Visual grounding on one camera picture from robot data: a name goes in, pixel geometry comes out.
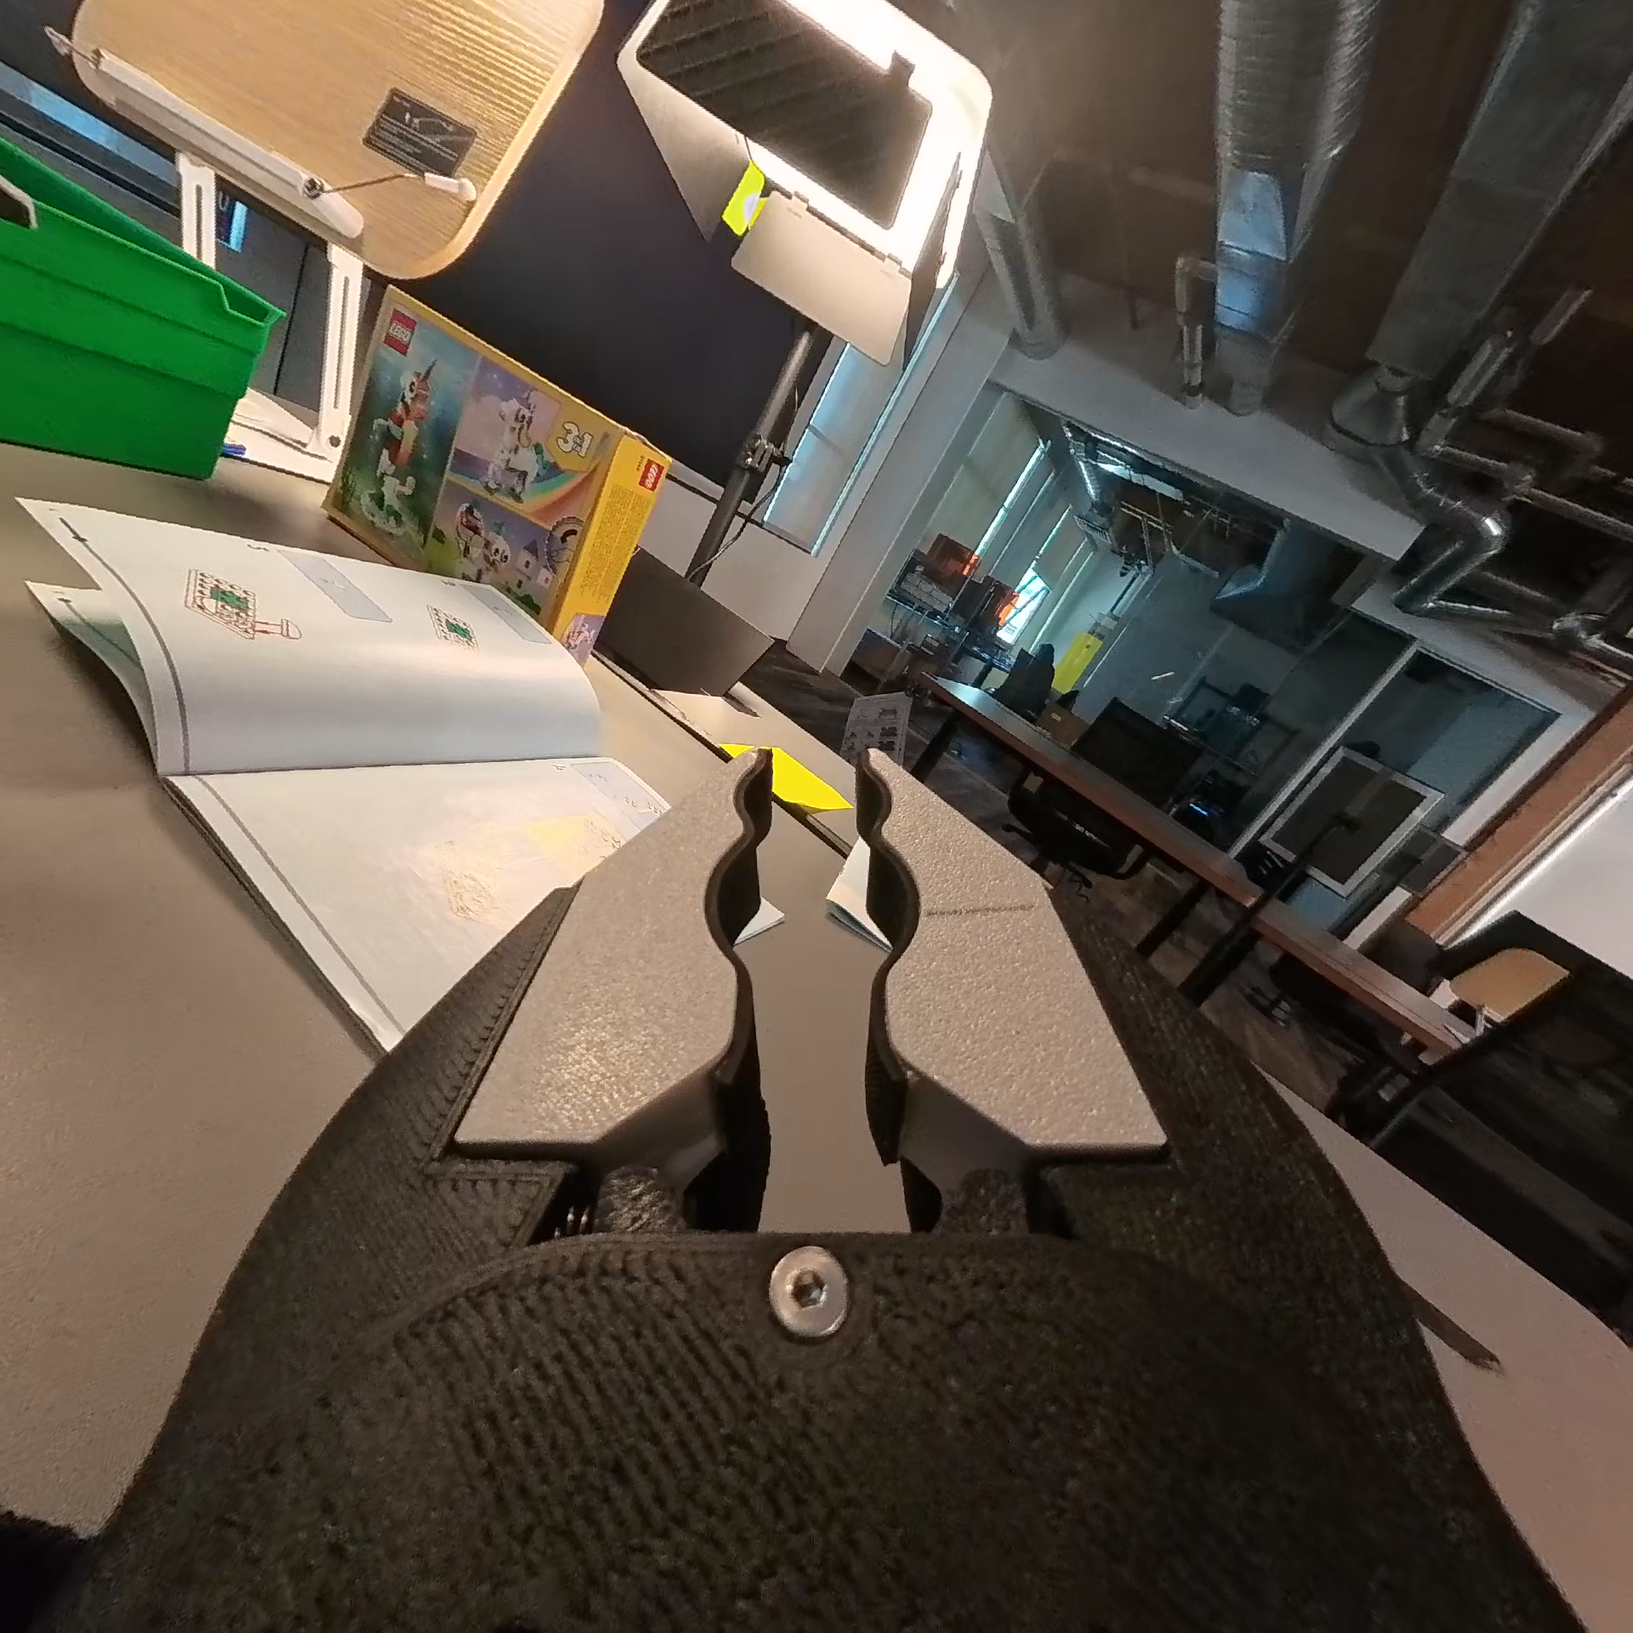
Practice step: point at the framed panel on stand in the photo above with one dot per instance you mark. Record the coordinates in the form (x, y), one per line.
(1352, 823)

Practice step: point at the lego instruction booklet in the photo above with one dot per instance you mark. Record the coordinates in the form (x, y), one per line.
(387, 665)

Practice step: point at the dark grey box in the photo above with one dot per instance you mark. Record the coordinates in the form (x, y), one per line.
(690, 626)

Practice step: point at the colourful lego set box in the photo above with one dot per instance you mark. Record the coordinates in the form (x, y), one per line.
(497, 473)

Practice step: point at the dark wooden office desk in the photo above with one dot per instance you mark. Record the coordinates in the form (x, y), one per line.
(1341, 948)

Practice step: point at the lit studio light panel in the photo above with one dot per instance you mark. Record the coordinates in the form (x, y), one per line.
(791, 115)

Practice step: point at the yellow paper sheet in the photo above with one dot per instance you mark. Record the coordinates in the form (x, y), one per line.
(802, 773)

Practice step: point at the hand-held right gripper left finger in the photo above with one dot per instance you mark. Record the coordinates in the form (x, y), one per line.
(598, 1019)

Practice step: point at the yellow tag on light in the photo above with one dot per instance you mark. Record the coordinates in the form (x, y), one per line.
(743, 203)

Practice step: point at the yellow wall sign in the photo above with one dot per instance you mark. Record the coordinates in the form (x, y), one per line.
(1077, 658)

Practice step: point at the black office chair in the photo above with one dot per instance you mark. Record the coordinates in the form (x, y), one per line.
(1113, 792)

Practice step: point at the wooden book stand white frame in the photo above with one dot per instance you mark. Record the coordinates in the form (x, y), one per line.
(321, 105)

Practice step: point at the small printed card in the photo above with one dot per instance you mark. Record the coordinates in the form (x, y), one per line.
(881, 731)

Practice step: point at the white printed leaflet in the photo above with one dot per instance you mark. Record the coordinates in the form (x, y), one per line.
(855, 896)

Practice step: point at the grey light stand pole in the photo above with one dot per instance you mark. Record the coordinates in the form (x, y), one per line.
(754, 473)

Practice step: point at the beige office chair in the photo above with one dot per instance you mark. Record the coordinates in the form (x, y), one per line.
(1519, 982)

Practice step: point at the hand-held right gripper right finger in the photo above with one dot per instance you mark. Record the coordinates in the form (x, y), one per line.
(1020, 1019)

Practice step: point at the insulated rectangular air duct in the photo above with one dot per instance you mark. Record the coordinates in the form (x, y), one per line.
(1494, 167)

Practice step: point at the green plastic storage bin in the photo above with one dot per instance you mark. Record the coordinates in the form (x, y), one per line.
(116, 340)

